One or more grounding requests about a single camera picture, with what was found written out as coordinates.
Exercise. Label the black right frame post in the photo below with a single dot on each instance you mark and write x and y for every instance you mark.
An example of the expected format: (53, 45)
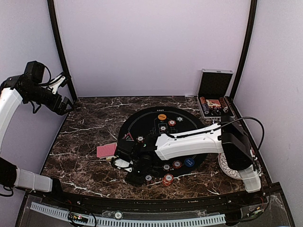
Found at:
(245, 48)

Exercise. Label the green chip on rail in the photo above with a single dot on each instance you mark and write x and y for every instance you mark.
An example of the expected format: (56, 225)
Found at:
(118, 215)

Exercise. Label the aluminium poker chip case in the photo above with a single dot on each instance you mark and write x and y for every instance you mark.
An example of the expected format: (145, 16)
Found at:
(211, 94)

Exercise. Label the black poker chip stack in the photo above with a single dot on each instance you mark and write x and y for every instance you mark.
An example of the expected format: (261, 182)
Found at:
(148, 178)

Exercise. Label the black frame post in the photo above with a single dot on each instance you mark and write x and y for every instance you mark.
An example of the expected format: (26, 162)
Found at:
(57, 37)
(245, 48)

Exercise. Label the black chip seat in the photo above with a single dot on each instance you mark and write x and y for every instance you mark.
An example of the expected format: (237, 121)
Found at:
(140, 139)

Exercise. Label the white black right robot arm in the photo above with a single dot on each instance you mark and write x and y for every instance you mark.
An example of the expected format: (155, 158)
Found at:
(227, 137)

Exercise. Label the black front rail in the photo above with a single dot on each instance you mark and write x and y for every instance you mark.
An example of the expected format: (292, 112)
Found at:
(271, 198)

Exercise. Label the blue round blind button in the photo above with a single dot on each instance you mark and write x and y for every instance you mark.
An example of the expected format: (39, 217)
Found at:
(189, 162)

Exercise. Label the red triangular all-in marker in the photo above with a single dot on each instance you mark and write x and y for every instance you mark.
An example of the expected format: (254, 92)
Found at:
(128, 137)

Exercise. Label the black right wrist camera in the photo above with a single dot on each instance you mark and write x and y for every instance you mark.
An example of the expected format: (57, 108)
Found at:
(122, 157)

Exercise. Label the red poker chip stack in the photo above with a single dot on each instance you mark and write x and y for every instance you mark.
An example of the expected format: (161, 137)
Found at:
(167, 179)

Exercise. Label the white slotted cable duct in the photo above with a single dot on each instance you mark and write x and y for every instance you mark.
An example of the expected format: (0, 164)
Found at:
(108, 219)

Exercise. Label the floral patterned ceramic plate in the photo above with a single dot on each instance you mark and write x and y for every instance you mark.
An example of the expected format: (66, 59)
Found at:
(225, 168)

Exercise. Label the black 100 poker chip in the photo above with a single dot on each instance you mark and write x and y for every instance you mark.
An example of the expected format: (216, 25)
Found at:
(166, 167)

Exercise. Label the red-backed playing card deck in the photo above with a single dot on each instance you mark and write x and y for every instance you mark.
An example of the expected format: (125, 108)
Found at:
(106, 150)

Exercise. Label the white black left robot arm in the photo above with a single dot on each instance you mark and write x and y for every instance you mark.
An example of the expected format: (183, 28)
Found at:
(24, 89)

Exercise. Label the black left frame post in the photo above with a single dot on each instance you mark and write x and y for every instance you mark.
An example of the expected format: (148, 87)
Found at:
(57, 37)

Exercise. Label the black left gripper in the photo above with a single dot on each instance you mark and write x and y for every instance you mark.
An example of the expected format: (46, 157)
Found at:
(59, 110)

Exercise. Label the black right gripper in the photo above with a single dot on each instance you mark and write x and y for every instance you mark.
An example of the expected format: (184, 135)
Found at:
(139, 169)

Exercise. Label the round black poker mat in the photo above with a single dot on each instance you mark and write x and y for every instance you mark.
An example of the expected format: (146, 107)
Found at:
(146, 122)

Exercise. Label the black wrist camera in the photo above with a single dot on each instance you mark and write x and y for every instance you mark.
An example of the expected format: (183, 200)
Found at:
(122, 157)
(35, 70)

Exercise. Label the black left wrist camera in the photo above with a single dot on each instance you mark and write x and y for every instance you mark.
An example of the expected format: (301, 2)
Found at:
(35, 70)

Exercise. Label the orange round blind button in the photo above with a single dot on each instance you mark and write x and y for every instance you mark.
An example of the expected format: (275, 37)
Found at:
(162, 117)

